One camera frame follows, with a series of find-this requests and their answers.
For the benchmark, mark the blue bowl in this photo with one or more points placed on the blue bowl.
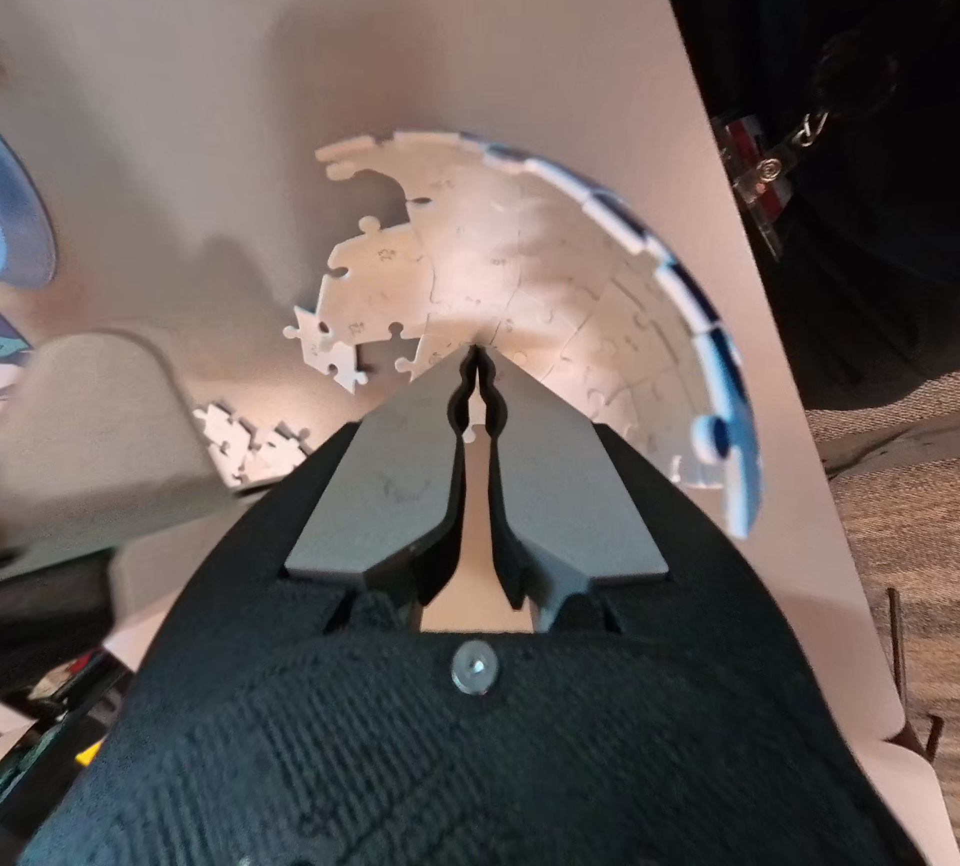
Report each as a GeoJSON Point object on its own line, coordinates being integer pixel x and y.
{"type": "Point", "coordinates": [26, 228]}

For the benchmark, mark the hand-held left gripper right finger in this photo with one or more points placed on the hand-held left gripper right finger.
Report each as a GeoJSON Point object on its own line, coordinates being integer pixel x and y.
{"type": "Point", "coordinates": [577, 498]}

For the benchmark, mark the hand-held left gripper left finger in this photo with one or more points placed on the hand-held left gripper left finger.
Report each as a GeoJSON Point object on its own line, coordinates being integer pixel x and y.
{"type": "Point", "coordinates": [375, 498]}

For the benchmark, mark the person's dark-clothed torso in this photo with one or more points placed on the person's dark-clothed torso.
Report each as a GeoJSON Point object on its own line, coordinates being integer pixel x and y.
{"type": "Point", "coordinates": [862, 130]}

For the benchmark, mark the partly built puzzle ball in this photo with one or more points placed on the partly built puzzle ball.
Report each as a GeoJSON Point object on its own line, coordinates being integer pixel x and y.
{"type": "Point", "coordinates": [525, 266]}

